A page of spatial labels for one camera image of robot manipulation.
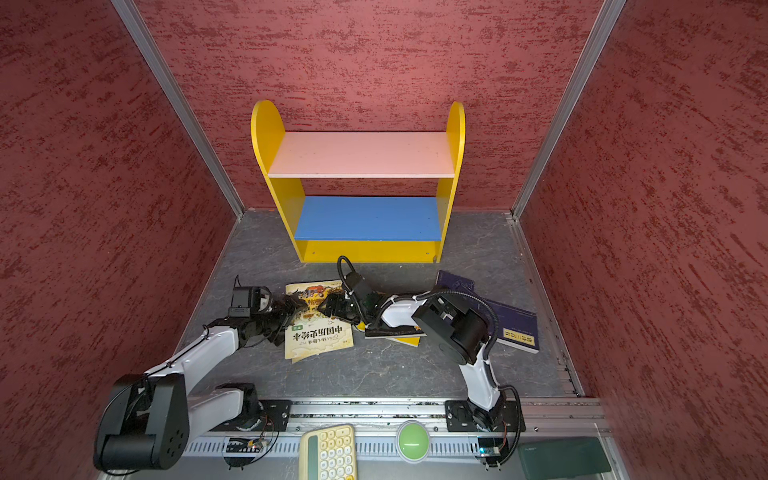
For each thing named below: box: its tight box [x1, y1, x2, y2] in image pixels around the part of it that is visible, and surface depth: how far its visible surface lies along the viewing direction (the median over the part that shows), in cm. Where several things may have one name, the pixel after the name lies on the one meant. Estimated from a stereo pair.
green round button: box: [395, 420, 431, 464], surface depth 71 cm
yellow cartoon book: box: [356, 321, 421, 348], surface depth 87 cm
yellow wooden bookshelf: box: [250, 99, 466, 263], surface depth 91 cm
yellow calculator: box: [299, 424, 357, 480], surface depth 69 cm
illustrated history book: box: [285, 279, 354, 362], surface depth 86 cm
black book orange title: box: [364, 326, 427, 339], surface depth 87 cm
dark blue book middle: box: [432, 270, 480, 298], surface depth 101 cm
